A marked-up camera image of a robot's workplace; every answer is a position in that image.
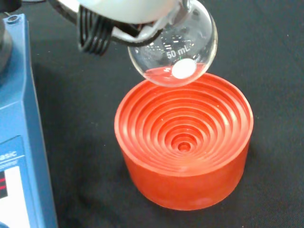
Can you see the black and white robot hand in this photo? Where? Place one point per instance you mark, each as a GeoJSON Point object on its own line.
{"type": "Point", "coordinates": [123, 9]}

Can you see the blue base heater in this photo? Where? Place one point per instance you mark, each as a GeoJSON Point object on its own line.
{"type": "Point", "coordinates": [21, 118]}

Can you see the red ribbed flask stand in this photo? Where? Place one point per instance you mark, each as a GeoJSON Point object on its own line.
{"type": "Point", "coordinates": [185, 180]}

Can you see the black bench cloth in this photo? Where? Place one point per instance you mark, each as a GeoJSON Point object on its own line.
{"type": "Point", "coordinates": [266, 71]}

